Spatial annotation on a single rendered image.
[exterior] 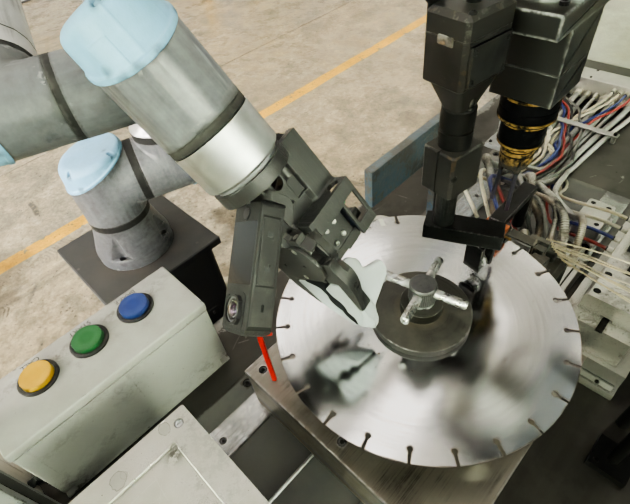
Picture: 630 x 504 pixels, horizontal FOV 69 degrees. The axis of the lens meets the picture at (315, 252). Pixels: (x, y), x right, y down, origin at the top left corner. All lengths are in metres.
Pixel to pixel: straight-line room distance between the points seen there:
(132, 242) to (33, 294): 1.35
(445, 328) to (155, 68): 0.37
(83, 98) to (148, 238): 0.53
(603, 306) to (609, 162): 0.54
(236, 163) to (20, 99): 0.19
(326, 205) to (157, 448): 0.33
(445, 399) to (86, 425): 0.44
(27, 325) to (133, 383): 1.50
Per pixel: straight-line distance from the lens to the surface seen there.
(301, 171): 0.40
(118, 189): 0.87
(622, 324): 0.70
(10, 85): 0.45
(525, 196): 0.65
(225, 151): 0.35
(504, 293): 0.57
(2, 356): 2.11
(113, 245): 0.95
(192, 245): 0.96
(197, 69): 0.35
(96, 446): 0.72
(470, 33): 0.38
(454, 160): 0.44
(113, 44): 0.34
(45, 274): 2.31
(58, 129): 0.45
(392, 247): 0.60
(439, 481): 0.56
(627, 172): 1.15
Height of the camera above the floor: 1.38
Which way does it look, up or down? 46 degrees down
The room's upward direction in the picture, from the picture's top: 9 degrees counter-clockwise
